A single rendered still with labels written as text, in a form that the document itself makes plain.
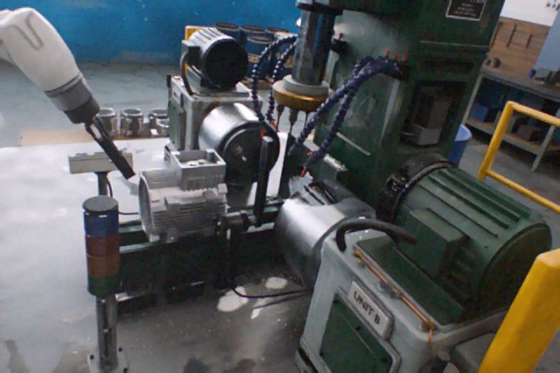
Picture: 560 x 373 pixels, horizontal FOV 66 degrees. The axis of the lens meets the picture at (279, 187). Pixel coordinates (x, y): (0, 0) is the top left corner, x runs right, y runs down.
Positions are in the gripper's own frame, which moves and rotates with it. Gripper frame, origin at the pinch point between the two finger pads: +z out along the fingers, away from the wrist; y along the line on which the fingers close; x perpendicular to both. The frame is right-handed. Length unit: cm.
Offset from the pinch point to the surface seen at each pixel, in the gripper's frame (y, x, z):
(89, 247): -37.7, 9.3, -9.2
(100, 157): 13.9, 5.1, 0.9
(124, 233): -2.9, 10.0, 16.1
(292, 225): -34.5, -27.1, 17.5
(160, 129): 221, -18, 102
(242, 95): 41, -47, 20
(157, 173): -6.1, -6.3, 3.3
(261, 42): 434, -197, 168
